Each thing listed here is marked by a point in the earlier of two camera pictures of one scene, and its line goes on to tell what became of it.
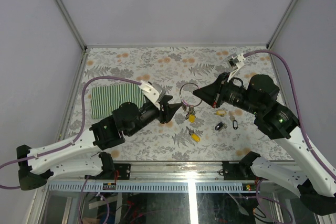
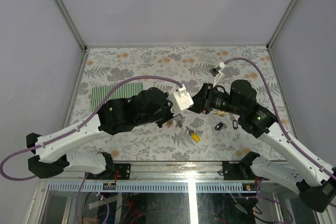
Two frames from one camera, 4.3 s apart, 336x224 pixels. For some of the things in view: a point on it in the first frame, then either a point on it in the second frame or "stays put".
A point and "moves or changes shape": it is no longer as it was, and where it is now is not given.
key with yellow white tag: x=221 y=112 stays put
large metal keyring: x=180 y=96 moves or changes shape
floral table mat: x=198 y=131 stays put
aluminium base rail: x=165 y=172 stays put
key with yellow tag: x=193 y=135 stays put
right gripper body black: x=229 y=93 → x=206 y=103
